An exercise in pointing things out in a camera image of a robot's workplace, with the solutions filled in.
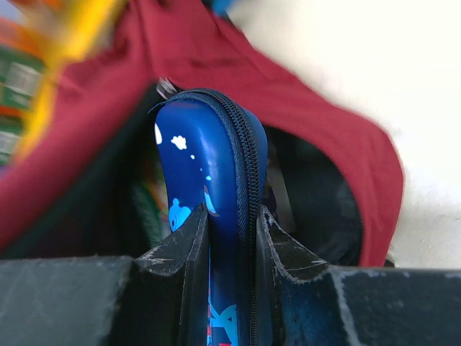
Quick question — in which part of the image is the colourful shelf unit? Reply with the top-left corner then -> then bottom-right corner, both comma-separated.
1,1 -> 125,167

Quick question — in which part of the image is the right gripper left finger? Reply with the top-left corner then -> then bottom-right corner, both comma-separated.
1,205 -> 208,345

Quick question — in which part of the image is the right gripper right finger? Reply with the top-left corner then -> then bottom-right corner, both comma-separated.
256,207 -> 460,345

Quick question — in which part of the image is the green Treehouse book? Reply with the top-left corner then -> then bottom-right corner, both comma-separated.
130,157 -> 171,247

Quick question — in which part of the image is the red backpack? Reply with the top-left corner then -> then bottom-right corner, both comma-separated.
1,1 -> 403,267

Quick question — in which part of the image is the blue dinosaur pencil case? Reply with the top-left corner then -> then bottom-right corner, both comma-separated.
153,89 -> 268,345

